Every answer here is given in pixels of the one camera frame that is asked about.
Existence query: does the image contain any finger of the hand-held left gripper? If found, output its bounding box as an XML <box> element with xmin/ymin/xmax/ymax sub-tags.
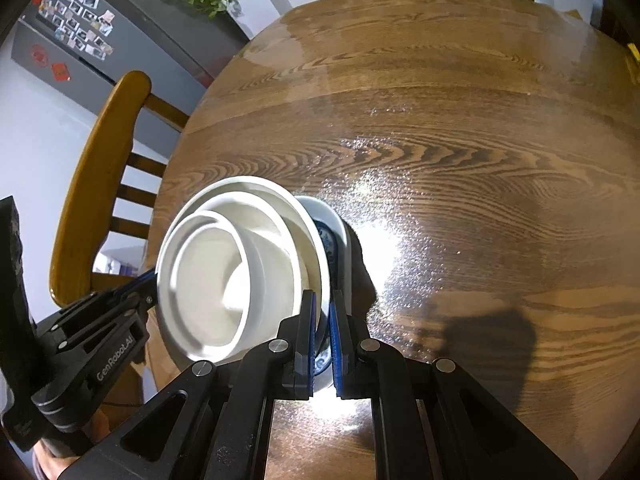
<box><xmin>35</xmin><ymin>267</ymin><xmax>160</xmax><ymax>347</ymax></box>

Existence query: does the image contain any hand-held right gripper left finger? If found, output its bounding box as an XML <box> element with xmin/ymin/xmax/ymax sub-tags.
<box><xmin>59</xmin><ymin>290</ymin><xmax>318</xmax><ymax>480</ymax></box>

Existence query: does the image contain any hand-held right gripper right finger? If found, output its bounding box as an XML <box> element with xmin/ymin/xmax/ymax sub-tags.
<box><xmin>330</xmin><ymin>290</ymin><xmax>576</xmax><ymax>480</ymax></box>

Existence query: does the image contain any large white bowl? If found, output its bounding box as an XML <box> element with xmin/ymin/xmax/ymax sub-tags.
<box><xmin>156</xmin><ymin>176</ymin><xmax>331</xmax><ymax>366</ymax></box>

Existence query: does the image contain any white ribbed cup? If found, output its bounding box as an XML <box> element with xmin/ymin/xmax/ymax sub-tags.
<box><xmin>170</xmin><ymin>210</ymin><xmax>297</xmax><ymax>357</ymax></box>

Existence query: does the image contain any large blue patterned plate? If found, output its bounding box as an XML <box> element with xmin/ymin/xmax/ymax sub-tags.
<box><xmin>295</xmin><ymin>195</ymin><xmax>363</xmax><ymax>393</ymax></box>

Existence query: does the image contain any medium white bowl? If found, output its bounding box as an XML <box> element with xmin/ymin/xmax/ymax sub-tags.
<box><xmin>172</xmin><ymin>192</ymin><xmax>307</xmax><ymax>356</ymax></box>

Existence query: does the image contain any person's left hand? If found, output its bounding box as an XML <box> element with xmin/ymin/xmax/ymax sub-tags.
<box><xmin>32</xmin><ymin>410</ymin><xmax>108</xmax><ymax>480</ymax></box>

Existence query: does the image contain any light wooden armchair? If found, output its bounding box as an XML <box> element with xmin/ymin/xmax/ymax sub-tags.
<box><xmin>49</xmin><ymin>71</ymin><xmax>191</xmax><ymax>308</ymax></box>

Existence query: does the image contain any grey refrigerator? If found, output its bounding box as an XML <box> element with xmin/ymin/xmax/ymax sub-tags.
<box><xmin>12</xmin><ymin>0</ymin><xmax>251</xmax><ymax>133</ymax></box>

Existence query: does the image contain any cluster of fridge photo magnets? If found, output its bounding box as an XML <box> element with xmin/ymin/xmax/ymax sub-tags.
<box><xmin>37</xmin><ymin>0</ymin><xmax>113</xmax><ymax>58</ymax></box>

